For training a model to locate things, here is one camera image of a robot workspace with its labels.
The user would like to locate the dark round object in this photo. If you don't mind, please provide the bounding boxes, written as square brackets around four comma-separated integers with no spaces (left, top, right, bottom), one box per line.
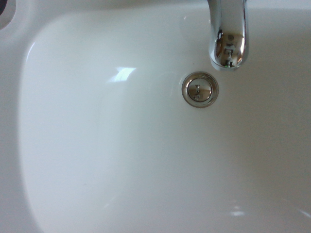
[0,0,10,17]

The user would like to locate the chrome sink drain stopper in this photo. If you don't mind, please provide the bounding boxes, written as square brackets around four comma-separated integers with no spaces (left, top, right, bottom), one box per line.
[181,71,220,108]

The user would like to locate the white ceramic sink basin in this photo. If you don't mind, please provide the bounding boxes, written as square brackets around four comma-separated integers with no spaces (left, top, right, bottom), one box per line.
[0,0,311,233]

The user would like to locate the chrome faucet spout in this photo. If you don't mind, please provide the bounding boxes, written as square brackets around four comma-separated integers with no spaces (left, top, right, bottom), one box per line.
[208,0,250,71]

